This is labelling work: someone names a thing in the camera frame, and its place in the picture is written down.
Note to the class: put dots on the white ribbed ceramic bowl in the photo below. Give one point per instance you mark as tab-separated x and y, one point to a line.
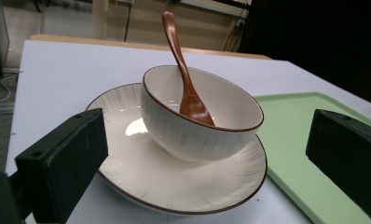
186	137

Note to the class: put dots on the light green plastic tray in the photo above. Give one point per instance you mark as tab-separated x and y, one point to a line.
298	149

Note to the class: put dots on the wooden bench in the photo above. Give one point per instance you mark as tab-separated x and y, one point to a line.
162	29

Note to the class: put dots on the white ribbed ceramic plate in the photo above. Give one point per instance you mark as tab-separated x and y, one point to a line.
149	177

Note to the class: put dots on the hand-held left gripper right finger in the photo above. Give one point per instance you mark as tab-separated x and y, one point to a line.
348	155

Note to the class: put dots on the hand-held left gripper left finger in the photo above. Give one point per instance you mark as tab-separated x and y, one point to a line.
65	165

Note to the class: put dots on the brown wooden spoon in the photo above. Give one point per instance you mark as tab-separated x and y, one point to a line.
189	99

